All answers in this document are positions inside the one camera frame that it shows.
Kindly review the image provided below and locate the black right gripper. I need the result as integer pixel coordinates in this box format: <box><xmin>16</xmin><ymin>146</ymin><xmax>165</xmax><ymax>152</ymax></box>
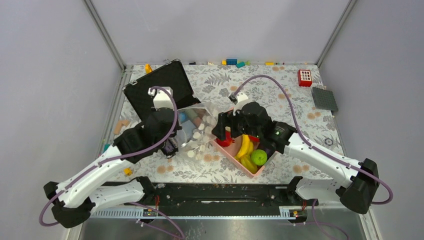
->
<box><xmin>211</xmin><ymin>109</ymin><xmax>262</xmax><ymax>142</ymax></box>

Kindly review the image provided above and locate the red toy pomegranate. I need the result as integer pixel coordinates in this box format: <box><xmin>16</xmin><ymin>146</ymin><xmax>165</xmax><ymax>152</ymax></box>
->
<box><xmin>215</xmin><ymin>131</ymin><xmax>235</xmax><ymax>148</ymax></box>

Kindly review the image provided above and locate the yellow toy banana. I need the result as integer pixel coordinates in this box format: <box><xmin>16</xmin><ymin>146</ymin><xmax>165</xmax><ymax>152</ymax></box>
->
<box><xmin>234</xmin><ymin>134</ymin><xmax>251</xmax><ymax>160</ymax></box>

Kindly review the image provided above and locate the clear zip top bag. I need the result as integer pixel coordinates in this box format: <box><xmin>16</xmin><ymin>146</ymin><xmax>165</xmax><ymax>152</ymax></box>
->
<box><xmin>176</xmin><ymin>102</ymin><xmax>219</xmax><ymax>160</ymax></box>

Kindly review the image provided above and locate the yellow toy star fruit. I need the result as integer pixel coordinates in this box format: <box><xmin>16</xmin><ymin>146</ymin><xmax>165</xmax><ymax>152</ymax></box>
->
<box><xmin>240</xmin><ymin>155</ymin><xmax>258</xmax><ymax>174</ymax></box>

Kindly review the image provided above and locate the green toy apple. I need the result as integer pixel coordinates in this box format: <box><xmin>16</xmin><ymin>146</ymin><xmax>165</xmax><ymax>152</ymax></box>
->
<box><xmin>250</xmin><ymin>149</ymin><xmax>268</xmax><ymax>166</ymax></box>

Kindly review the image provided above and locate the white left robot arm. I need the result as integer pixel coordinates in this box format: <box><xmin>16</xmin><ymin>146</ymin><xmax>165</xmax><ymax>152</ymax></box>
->
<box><xmin>38</xmin><ymin>86</ymin><xmax>181</xmax><ymax>229</ymax></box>

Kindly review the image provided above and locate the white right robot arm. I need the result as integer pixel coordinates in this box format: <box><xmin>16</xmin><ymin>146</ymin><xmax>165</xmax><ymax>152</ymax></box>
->
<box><xmin>211</xmin><ymin>93</ymin><xmax>380</xmax><ymax>214</ymax></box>

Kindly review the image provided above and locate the pink perforated plastic basket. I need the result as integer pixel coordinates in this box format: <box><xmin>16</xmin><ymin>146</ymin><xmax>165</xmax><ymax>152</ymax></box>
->
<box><xmin>212</xmin><ymin>131</ymin><xmax>275</xmax><ymax>178</ymax></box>

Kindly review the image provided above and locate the teal toy brick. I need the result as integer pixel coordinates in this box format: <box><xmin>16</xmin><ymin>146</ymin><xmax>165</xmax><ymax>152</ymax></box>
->
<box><xmin>235</xmin><ymin>61</ymin><xmax>246</xmax><ymax>69</ymax></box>

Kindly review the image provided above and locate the blue toy brick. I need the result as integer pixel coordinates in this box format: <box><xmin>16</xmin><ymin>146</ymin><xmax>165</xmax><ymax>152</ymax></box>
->
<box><xmin>225</xmin><ymin>58</ymin><xmax>238</xmax><ymax>66</ymax></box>

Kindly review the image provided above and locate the black poker chip case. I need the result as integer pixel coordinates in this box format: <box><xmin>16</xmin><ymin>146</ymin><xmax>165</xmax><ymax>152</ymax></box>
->
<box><xmin>122</xmin><ymin>59</ymin><xmax>203</xmax><ymax>157</ymax></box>

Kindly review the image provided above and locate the red block with holes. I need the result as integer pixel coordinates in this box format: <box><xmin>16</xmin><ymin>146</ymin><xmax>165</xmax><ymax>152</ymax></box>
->
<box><xmin>297</xmin><ymin>69</ymin><xmax>313</xmax><ymax>87</ymax></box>

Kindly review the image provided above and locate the grey lego baseplate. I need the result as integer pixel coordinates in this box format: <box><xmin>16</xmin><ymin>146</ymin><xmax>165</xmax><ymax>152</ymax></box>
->
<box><xmin>311</xmin><ymin>87</ymin><xmax>339</xmax><ymax>112</ymax></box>

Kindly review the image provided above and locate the orange toy piece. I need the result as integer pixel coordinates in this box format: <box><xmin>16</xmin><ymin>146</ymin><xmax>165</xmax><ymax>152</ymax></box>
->
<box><xmin>144</xmin><ymin>64</ymin><xmax>153</xmax><ymax>74</ymax></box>

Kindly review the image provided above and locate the loose poker chip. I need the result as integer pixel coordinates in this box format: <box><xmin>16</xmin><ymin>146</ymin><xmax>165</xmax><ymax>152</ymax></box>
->
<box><xmin>324</xmin><ymin>138</ymin><xmax>334</xmax><ymax>146</ymax></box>

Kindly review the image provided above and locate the tan wooden block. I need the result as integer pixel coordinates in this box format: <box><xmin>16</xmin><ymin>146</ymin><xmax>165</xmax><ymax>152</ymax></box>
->
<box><xmin>113</xmin><ymin>119</ymin><xmax>131</xmax><ymax>136</ymax></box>

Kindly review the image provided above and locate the small yellow toy piece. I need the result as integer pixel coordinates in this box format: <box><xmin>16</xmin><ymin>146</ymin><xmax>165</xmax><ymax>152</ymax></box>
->
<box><xmin>123</xmin><ymin>167</ymin><xmax>133</xmax><ymax>176</ymax></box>

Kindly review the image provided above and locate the teal block at edge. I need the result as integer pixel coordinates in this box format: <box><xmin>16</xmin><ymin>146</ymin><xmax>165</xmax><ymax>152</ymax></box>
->
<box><xmin>102</xmin><ymin>144</ymin><xmax>110</xmax><ymax>153</ymax></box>

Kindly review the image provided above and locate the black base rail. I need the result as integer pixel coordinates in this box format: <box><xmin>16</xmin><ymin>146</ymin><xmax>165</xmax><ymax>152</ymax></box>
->
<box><xmin>118</xmin><ymin>181</ymin><xmax>319</xmax><ymax>220</ymax></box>

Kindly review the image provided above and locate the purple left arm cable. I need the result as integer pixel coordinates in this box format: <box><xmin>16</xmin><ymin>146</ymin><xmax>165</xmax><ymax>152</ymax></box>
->
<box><xmin>38</xmin><ymin>86</ymin><xmax>180</xmax><ymax>228</ymax></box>

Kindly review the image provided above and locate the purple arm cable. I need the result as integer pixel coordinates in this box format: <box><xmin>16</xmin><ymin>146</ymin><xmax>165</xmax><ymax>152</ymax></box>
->
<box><xmin>230</xmin><ymin>74</ymin><xmax>394</xmax><ymax>205</ymax></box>
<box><xmin>38</xmin><ymin>86</ymin><xmax>180</xmax><ymax>228</ymax></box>

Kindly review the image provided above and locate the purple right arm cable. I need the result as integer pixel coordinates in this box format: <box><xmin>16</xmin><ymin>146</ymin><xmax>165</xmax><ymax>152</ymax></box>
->
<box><xmin>230</xmin><ymin>74</ymin><xmax>394</xmax><ymax>205</ymax></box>

